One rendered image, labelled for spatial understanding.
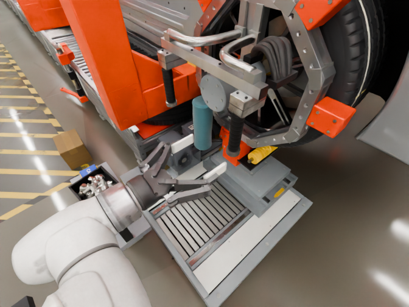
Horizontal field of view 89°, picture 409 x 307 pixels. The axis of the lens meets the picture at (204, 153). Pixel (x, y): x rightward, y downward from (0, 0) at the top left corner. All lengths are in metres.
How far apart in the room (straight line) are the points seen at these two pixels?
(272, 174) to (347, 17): 0.87
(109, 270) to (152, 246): 0.94
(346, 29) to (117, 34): 0.75
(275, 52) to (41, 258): 0.61
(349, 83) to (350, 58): 0.06
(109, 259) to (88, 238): 0.05
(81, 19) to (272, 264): 1.37
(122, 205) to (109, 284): 0.13
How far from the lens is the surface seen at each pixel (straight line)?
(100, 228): 0.43
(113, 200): 0.44
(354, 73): 0.72
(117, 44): 0.98
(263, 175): 1.29
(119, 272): 0.39
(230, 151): 0.63
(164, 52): 0.76
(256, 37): 0.71
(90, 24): 0.94
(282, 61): 0.57
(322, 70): 0.64
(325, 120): 0.68
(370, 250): 1.59
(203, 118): 0.88
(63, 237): 0.44
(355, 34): 0.70
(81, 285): 0.38
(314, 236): 1.46
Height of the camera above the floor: 1.23
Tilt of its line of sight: 48 degrees down
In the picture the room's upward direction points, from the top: straight up
